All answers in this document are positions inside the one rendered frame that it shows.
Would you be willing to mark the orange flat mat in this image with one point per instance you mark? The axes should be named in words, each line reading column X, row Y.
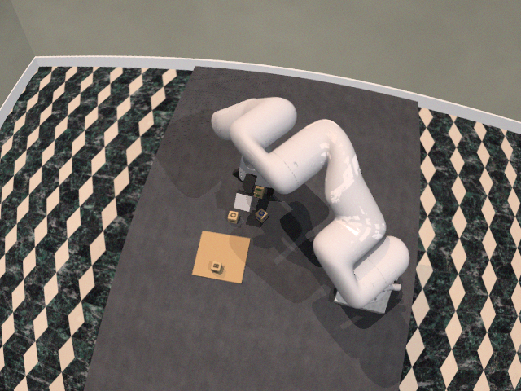
column 229, row 250

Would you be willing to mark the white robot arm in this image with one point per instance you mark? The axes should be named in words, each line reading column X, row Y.
column 358, row 227

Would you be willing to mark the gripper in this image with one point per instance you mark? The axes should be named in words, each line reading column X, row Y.
column 240, row 173

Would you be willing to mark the tan block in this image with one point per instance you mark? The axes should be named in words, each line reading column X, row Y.
column 259, row 192
column 261, row 215
column 216, row 267
column 233, row 217

